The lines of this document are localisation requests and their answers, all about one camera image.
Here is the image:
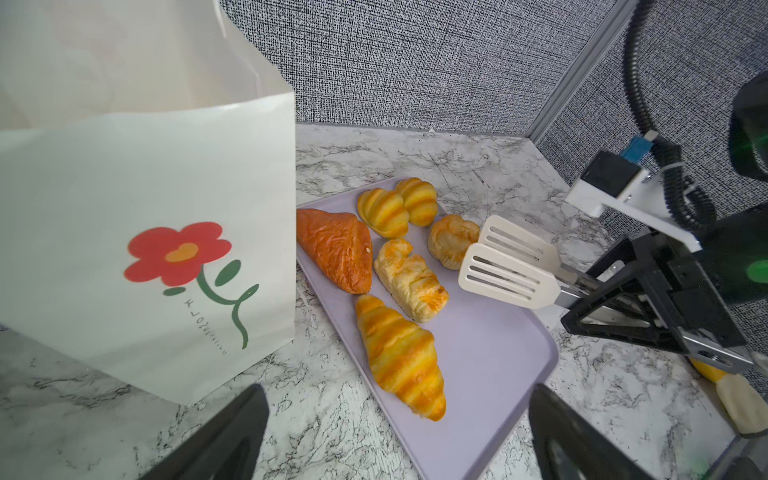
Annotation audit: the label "twisted flaky pastry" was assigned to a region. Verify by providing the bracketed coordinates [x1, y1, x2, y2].
[374, 238, 450, 323]

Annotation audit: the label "steel tongs with white tips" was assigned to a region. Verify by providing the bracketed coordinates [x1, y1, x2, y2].
[458, 215, 603, 313]

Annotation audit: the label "golden knotted puff pastry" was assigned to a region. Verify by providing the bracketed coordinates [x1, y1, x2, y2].
[427, 215, 480, 271]

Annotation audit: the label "small striped roll left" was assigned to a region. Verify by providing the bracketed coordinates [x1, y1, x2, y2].
[357, 188, 409, 239]

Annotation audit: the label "dark orange triangular pastry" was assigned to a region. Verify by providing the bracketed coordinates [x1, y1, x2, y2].
[296, 209, 373, 295]

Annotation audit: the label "yellow object behind right arm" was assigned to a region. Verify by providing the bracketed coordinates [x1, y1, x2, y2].
[690, 359, 767, 438]

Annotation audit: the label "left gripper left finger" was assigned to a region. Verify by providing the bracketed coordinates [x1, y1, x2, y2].
[143, 384, 269, 479]

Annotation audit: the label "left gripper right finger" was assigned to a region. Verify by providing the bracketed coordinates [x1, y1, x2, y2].
[529, 383, 650, 479]

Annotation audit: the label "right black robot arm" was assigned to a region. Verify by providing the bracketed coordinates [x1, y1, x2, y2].
[563, 69, 767, 373]

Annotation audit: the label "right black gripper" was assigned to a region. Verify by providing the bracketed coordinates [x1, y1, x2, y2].
[561, 232, 756, 374]

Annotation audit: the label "white paper bag with flower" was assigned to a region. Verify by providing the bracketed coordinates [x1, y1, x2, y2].
[1, 1, 296, 405]

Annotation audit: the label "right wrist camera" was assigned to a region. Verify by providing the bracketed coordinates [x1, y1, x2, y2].
[566, 130, 701, 253]

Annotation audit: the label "lilac plastic tray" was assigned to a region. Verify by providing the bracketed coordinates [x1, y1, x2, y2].
[296, 226, 558, 479]

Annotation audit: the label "large striped croissant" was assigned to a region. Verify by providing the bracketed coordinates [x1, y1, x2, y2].
[355, 294, 447, 422]

